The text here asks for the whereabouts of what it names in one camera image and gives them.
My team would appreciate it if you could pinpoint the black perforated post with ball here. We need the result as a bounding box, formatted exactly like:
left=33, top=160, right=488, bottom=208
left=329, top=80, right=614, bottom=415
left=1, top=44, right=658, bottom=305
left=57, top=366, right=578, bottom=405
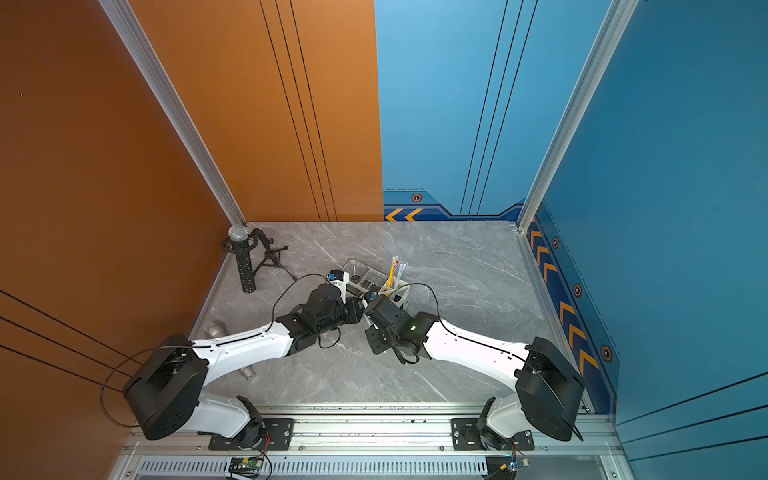
left=222, top=225, right=256, bottom=294

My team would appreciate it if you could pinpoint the left aluminium corner post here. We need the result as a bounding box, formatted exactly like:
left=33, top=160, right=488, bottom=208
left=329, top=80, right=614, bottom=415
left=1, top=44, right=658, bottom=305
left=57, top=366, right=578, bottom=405
left=99, top=0, right=247, bottom=225

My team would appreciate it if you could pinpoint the left green circuit board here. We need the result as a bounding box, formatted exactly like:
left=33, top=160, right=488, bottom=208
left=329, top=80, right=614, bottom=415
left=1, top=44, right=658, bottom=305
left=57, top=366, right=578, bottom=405
left=227, top=456, right=270, bottom=479

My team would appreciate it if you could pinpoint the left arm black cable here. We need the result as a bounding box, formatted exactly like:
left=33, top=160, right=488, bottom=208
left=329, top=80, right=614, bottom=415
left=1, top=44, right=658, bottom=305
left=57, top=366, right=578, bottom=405
left=99, top=273, right=343, bottom=428

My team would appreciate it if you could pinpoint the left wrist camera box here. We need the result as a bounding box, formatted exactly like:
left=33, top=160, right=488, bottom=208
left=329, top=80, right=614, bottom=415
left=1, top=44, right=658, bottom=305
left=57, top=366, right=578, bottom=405
left=327, top=269, right=350, bottom=303

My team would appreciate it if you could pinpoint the green circuit board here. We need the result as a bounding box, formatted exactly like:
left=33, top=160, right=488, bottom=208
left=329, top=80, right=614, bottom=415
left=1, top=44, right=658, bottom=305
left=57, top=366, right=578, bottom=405
left=227, top=456, right=270, bottom=479
left=497, top=459, right=530, bottom=479

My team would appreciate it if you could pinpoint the aluminium corner post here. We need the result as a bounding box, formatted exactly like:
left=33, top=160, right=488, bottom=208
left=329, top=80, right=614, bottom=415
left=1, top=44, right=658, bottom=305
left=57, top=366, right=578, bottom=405
left=99, top=0, right=247, bottom=225
left=517, top=0, right=639, bottom=233

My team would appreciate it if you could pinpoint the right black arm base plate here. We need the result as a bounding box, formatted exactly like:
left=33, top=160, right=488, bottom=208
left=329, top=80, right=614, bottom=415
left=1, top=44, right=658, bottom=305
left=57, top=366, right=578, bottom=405
left=450, top=418, right=535, bottom=452

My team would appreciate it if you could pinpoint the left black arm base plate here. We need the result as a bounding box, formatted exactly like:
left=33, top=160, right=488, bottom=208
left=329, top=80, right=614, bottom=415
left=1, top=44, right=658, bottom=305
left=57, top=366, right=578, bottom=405
left=208, top=418, right=295, bottom=452

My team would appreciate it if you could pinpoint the small black tripod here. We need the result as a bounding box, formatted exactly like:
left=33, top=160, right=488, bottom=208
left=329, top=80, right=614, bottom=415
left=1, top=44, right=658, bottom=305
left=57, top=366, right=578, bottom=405
left=251, top=228, right=298, bottom=281

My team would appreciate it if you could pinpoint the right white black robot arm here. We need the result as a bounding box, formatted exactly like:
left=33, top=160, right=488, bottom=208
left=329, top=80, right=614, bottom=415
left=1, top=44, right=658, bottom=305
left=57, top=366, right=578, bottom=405
left=364, top=295, right=585, bottom=450

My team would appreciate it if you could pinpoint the grey metal cylinder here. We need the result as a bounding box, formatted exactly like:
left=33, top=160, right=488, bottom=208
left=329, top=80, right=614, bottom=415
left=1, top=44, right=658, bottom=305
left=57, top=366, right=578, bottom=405
left=203, top=320, right=256, bottom=381

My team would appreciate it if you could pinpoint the yellow toothbrush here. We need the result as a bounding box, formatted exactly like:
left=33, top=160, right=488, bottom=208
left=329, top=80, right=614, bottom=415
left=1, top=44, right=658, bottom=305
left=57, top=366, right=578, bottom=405
left=386, top=256, right=399, bottom=288

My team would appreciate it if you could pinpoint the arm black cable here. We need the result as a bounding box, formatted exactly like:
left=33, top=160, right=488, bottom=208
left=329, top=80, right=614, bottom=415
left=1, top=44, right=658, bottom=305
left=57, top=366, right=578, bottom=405
left=383, top=282, right=583, bottom=442
left=99, top=273, right=343, bottom=428

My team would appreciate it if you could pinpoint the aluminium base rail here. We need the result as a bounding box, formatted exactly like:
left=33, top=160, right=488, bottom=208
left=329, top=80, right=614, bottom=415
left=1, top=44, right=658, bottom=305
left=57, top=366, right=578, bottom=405
left=108, top=403, right=634, bottom=479

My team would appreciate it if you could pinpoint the right aluminium corner post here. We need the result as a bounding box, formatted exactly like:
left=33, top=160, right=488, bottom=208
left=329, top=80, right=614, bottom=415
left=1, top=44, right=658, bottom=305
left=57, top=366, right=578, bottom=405
left=517, top=0, right=639, bottom=233

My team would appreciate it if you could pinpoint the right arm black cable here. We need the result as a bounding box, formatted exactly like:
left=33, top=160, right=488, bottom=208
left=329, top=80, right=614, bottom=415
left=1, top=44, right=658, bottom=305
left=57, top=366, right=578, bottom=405
left=383, top=282, right=583, bottom=442

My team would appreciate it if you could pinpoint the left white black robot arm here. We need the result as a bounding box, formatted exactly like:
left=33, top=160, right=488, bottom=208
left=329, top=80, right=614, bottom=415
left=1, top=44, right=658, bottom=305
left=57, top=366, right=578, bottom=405
left=123, top=283, right=366, bottom=450

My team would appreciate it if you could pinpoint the right green circuit board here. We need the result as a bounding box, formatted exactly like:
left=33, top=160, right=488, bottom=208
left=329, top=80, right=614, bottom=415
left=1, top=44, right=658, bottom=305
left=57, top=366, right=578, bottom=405
left=497, top=459, right=530, bottom=479

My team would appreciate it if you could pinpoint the white toothbrush holder organizer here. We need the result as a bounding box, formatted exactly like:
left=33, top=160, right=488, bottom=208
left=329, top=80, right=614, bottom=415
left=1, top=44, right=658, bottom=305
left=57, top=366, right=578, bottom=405
left=341, top=259, right=410, bottom=308

